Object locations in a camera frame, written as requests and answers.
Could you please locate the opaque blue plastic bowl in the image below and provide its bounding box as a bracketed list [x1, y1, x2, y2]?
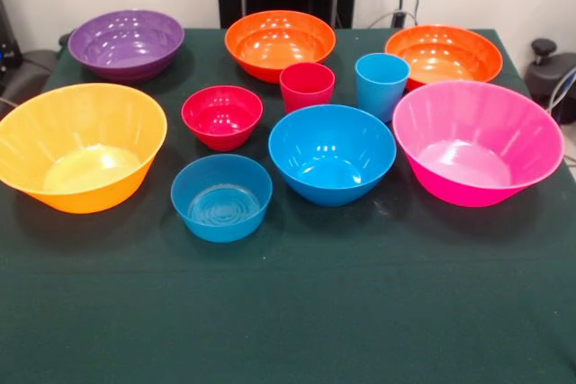
[267, 103, 398, 208]

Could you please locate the red plastic cup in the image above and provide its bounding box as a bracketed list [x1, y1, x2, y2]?
[278, 62, 337, 115]

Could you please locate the small red plastic bowl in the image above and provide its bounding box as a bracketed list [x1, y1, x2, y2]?
[181, 85, 265, 152]

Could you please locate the small translucent blue bowl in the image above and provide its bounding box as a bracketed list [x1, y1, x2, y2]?
[170, 153, 274, 244]

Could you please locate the orange plastic bowl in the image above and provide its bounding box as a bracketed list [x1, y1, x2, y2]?
[384, 24, 504, 93]
[224, 9, 338, 85]

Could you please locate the blue plastic cup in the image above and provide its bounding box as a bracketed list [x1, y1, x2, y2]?
[354, 52, 411, 124]

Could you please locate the purple plastic bowl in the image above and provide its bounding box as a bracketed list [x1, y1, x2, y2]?
[67, 9, 185, 85]

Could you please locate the dark green tablecloth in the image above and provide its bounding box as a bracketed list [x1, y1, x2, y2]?
[0, 26, 576, 384]

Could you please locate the large pink plastic bowl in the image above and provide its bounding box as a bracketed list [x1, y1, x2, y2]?
[391, 79, 566, 209]

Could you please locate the large yellow-orange plastic bowl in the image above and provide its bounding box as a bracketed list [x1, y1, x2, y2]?
[0, 82, 168, 215]

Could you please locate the black round equipment with knob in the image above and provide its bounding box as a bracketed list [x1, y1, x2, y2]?
[524, 38, 576, 124]

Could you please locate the black equipment box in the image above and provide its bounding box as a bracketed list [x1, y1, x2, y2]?
[0, 0, 23, 93]

